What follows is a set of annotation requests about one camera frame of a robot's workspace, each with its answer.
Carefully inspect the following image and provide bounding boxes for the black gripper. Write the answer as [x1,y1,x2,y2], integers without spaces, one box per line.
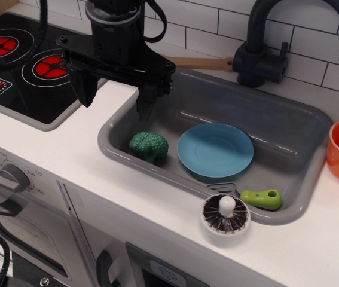
[56,8,176,121]

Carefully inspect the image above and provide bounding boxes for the green handled grey spatula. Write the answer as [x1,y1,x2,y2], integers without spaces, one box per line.
[207,182,282,211]

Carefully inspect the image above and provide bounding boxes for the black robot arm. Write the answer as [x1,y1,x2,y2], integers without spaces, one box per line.
[56,1,176,121]

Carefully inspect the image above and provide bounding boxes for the blue plate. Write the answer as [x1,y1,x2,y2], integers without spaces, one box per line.
[177,123,254,183]

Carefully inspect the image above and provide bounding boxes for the grey sink basin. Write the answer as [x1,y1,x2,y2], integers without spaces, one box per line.
[98,68,332,225]

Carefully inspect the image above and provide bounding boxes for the green toy broccoli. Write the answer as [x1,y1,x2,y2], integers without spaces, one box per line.
[129,132,169,164]

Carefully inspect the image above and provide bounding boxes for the black toy stove top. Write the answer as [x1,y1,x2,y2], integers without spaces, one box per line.
[0,11,109,132]

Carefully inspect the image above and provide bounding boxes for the wooden spoon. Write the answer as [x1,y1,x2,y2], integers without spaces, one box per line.
[160,54,233,72]

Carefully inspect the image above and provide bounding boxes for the grey oven knob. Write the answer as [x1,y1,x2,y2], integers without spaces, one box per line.
[0,164,30,193]

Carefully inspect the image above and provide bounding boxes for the black faucet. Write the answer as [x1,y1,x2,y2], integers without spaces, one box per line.
[233,0,339,88]

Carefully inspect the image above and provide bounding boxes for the toy oven door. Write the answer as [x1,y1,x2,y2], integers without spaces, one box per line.
[0,148,95,286]

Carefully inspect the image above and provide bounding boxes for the toy mushroom slice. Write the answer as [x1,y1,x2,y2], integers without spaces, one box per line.
[200,194,251,247]

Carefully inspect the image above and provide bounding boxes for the grey cabinet handle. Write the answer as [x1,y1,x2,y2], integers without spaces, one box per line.
[96,249,121,287]

